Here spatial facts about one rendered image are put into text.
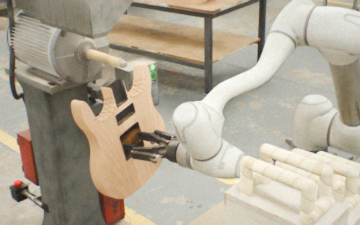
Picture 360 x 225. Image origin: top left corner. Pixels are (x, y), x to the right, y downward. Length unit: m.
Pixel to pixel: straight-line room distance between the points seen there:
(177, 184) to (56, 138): 1.37
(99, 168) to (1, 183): 2.09
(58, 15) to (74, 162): 0.77
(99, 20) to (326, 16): 0.70
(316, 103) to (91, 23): 1.03
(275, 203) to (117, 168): 0.61
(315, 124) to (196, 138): 0.91
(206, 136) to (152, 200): 1.91
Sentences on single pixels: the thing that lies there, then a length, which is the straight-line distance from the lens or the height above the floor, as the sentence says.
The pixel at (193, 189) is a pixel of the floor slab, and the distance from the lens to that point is 3.32.
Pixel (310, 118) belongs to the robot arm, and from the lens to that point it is 2.17.
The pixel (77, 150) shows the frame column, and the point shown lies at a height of 0.77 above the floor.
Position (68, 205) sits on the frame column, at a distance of 2.35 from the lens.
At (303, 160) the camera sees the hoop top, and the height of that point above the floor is 1.21.
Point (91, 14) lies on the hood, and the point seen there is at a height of 1.46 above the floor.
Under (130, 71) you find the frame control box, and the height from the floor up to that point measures 1.12.
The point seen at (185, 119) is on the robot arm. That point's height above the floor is 1.26.
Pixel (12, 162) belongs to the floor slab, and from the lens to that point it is 3.89.
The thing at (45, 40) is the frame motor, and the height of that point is 1.30.
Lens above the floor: 1.83
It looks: 25 degrees down
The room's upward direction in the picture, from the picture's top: 2 degrees counter-clockwise
